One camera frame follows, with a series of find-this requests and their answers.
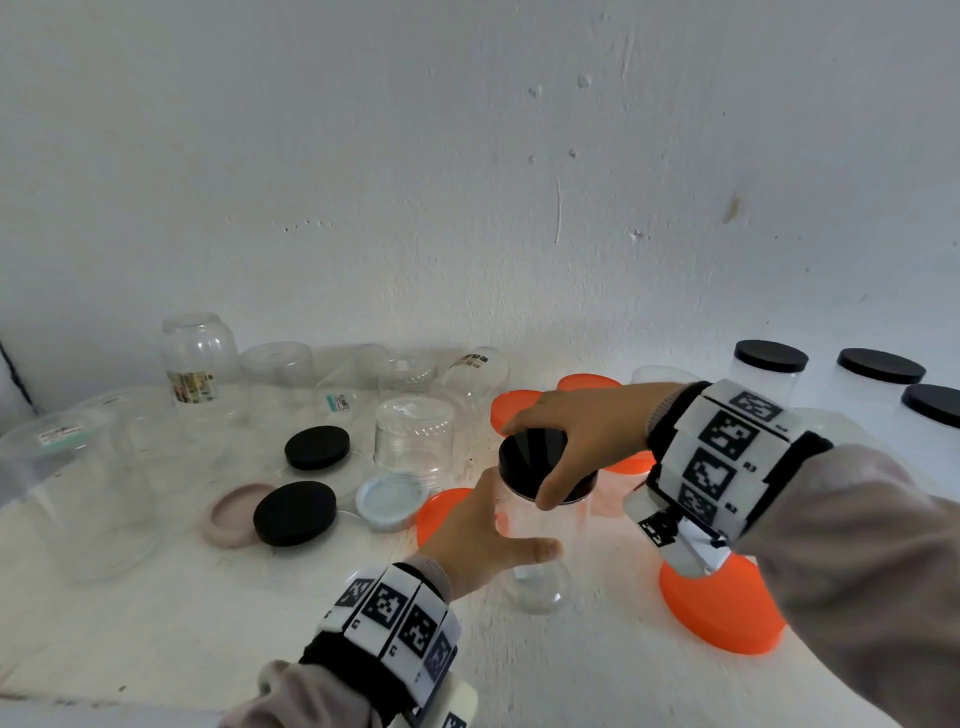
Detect light blue lid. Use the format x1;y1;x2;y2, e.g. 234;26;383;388
355;472;430;535

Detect person's left hand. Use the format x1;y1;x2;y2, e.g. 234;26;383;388
416;466;565;604

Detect person's right hand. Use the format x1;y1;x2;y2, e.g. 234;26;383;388
500;382;688;513

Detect person's right forearm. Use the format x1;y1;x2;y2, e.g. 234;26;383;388
738;443;960;728

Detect pale pink lid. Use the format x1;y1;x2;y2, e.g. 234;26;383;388
202;482;279;550

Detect person's left forearm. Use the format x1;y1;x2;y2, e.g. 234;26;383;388
217;659;384;728

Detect large black lid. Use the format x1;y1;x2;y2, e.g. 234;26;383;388
252;480;339;548
283;425;352;473

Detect black white marker wristband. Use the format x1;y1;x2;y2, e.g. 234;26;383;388
299;562;464;710
646;378;835;545

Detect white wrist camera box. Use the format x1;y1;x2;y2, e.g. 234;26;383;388
404;678;479;728
622;483;733;580

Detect group of transparent plastic jars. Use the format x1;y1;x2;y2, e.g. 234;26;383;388
0;311;703;586

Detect small black lid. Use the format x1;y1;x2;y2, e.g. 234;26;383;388
497;427;600;505
733;339;810;375
836;347;928;386
900;383;960;430

